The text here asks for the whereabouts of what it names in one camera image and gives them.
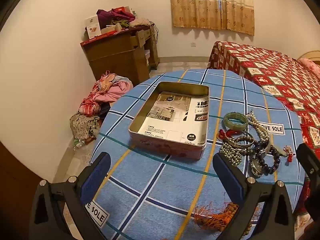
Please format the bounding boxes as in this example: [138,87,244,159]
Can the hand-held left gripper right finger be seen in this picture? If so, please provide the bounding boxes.
[212,152,295,240]

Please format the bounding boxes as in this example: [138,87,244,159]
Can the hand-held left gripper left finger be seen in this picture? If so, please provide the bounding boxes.
[29,152,111,240]

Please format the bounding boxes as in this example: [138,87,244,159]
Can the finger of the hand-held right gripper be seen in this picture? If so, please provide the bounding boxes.
[297,142,320,180]

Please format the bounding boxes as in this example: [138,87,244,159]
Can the red charm pendant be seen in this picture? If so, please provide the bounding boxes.
[282,145,294,163]

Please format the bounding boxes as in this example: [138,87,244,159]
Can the gold bead string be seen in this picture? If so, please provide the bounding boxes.
[219,142,242,167]

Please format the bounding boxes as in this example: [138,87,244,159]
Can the dark blue bead bracelet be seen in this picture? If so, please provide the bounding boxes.
[255,140,282,173]

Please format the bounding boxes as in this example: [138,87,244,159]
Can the silver bangle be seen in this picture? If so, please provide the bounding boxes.
[225,130,254,149]

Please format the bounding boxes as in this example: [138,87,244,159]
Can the brown bead bracelet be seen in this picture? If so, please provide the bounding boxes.
[232,135,255,145]

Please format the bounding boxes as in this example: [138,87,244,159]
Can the wooden beads with orange tassel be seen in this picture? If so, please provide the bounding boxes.
[191,201,253,240]

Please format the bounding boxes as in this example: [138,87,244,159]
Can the red cord bracelet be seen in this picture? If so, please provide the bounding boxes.
[217,129,234,140]

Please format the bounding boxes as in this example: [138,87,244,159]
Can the green jade bracelet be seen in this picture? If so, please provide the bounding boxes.
[222,112,249,130]

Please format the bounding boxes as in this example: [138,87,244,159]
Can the pearl necklace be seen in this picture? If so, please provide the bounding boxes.
[246,109,270,147]

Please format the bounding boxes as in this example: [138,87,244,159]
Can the rectangular metal tin box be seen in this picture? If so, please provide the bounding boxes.
[128,81,210,160]

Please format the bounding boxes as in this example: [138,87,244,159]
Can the clear plastic bottle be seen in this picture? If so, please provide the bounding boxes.
[74,137,87,149]

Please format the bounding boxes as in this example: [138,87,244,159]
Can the grey floral cloth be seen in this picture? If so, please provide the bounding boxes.
[69,112,100,139]

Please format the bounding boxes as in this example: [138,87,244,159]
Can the blue plaid tablecloth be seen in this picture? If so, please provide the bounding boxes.
[89,68,307,240]

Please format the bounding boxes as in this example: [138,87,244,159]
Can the dark cloth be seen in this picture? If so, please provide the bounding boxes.
[96,102,112,120]

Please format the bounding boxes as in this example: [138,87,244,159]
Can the red plaid cloth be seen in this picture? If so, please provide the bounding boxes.
[79,97,100,117]

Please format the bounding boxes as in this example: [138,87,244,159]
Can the printed paper sheet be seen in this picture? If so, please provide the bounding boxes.
[139,92,209,145]

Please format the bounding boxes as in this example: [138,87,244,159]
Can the pink clothes heap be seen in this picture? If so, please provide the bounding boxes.
[91,70,134,105]

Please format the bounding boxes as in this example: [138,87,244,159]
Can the bed with red patterned sheet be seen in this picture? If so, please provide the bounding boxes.
[209,41,320,230]

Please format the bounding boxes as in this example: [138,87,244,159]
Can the pink pillow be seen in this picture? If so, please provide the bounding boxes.
[297,57,320,74]

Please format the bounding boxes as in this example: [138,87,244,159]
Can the beige headboard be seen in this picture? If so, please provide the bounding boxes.
[299,51,320,63]

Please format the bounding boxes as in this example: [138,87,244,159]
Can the wooden cabinet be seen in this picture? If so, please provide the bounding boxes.
[81,31,150,87]

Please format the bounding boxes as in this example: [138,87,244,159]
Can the wooden desk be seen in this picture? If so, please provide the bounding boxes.
[129,24,160,70]

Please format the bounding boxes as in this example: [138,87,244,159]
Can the flat red box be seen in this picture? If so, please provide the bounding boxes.
[80,31,118,46]

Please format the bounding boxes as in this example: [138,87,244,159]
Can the white printed box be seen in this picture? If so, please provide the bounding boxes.
[84,16,102,39]

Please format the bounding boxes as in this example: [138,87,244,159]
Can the pile of clothes on desk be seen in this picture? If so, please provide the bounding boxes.
[96,7,154,30]

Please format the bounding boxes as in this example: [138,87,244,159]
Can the beige patterned curtain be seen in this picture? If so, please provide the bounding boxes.
[169,0,255,36]

